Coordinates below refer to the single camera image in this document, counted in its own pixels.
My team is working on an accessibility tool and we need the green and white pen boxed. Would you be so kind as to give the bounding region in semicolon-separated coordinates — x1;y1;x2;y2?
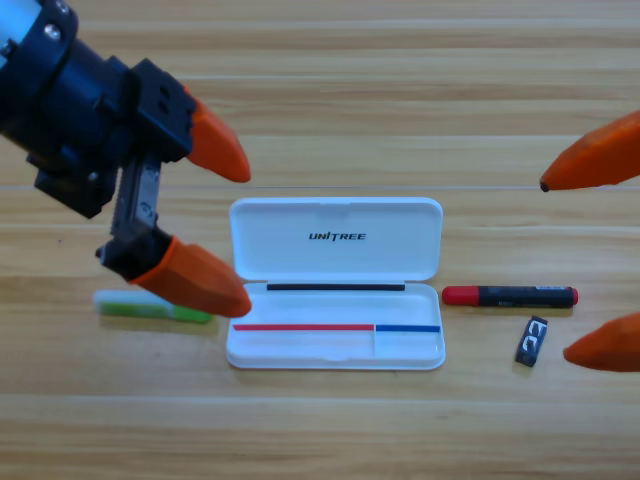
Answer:
93;289;214;326

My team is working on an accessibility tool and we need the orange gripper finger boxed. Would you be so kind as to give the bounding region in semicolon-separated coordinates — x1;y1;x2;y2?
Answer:
562;312;640;374
539;110;640;194
129;235;253;319

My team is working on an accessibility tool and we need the white Unitree pencil case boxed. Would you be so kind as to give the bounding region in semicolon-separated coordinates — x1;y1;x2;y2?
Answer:
225;196;447;372

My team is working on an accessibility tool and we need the black marker with red cap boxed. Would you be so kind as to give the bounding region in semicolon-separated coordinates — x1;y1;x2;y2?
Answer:
441;284;580;309

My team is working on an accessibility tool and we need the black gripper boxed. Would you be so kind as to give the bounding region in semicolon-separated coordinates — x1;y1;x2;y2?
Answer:
0;0;252;282

